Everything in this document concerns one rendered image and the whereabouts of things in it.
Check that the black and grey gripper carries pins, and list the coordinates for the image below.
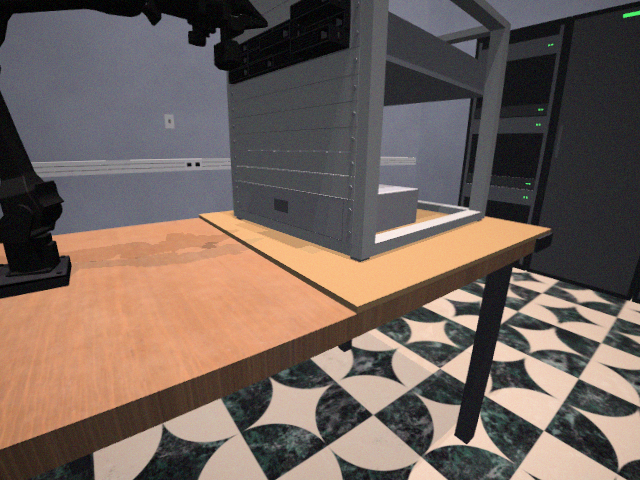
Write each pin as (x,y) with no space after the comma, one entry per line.
(216,13)

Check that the light wooden board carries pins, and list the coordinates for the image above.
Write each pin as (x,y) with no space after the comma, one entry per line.
(360,286)

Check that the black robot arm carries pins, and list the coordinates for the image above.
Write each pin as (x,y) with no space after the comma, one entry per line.
(28,203)

